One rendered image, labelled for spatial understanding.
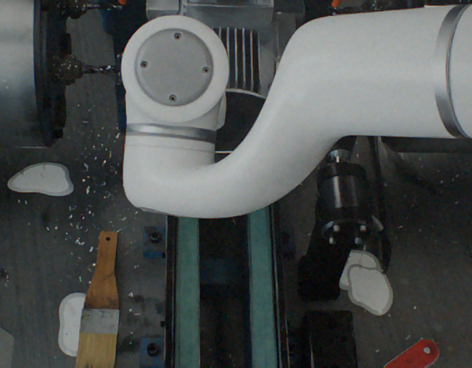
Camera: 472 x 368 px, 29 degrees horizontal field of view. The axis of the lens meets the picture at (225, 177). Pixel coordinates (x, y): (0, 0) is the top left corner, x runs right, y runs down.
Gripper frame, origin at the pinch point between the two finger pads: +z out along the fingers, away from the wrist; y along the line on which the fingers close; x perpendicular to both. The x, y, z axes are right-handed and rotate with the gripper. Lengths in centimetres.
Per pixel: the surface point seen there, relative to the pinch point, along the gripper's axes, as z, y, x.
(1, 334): -9.9, -17.1, -23.8
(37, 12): -1.6, -15.4, 10.2
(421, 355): 14.0, 31.7, -29.9
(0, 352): -10.7, -17.0, -25.4
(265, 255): 9.8, 11.0, -17.0
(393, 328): 17.7, 29.0, -27.1
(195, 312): 6.1, 2.4, -23.6
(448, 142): 5.7, 32.6, -3.0
